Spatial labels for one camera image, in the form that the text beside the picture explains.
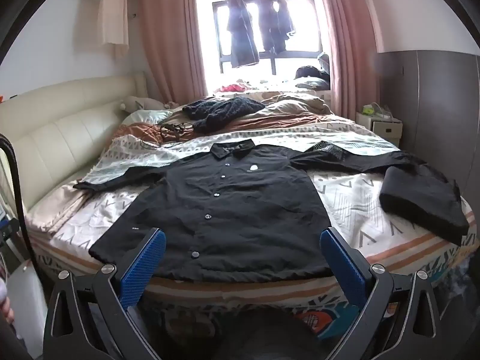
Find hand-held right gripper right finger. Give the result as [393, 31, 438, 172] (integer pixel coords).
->
[319, 227, 443, 360]

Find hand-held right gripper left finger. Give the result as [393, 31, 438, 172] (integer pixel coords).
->
[43, 227, 167, 360]

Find black button shirt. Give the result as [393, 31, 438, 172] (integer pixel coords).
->
[73, 139, 334, 284]

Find red clothes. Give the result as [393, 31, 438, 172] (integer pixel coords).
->
[214, 80, 256, 94]

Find colourful printed bag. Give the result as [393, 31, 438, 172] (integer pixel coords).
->
[292, 300, 361, 342]

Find geometric patterned blanket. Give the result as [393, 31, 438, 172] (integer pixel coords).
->
[28, 120, 479, 308]

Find folded black garment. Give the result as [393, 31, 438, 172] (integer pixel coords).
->
[379, 166, 470, 247]

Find cream bed sheet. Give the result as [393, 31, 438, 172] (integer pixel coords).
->
[26, 185, 94, 233]

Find white box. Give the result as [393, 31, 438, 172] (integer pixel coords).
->
[7, 266, 49, 331]

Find white nightstand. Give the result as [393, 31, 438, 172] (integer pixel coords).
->
[355, 110, 404, 147]

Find pale green pillow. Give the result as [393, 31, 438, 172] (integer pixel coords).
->
[122, 109, 173, 125]

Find cream padded headboard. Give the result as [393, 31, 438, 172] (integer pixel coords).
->
[0, 73, 147, 211]

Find orange and beige duvet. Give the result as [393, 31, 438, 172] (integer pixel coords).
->
[112, 92, 357, 147]

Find white and green bag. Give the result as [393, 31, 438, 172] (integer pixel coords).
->
[362, 103, 394, 121]

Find beige plush toy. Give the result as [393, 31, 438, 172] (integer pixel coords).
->
[120, 95, 177, 113]

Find dark knitted sweater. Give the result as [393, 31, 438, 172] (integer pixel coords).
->
[182, 97, 265, 134]

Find grey cushion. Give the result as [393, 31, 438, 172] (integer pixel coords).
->
[295, 76, 329, 91]

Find grey wardrobe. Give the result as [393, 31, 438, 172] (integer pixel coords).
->
[377, 49, 480, 211]

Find dark cushion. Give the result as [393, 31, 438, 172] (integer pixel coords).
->
[294, 53, 331, 81]

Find pink curtain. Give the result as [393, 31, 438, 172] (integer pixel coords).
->
[139, 0, 209, 104]
[313, 0, 379, 121]

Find dark framed window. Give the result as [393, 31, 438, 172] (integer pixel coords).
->
[195, 0, 331, 94]

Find long dark hanging garment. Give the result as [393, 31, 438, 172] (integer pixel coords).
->
[226, 0, 260, 69]

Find cream hanging garment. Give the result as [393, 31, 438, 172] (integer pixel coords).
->
[98, 0, 130, 47]

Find small dark hanging garment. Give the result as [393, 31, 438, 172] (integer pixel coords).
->
[277, 0, 296, 53]

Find black tangled cables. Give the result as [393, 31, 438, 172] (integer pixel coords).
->
[140, 120, 196, 149]

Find thick black cable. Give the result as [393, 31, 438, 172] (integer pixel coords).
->
[0, 132, 38, 271]

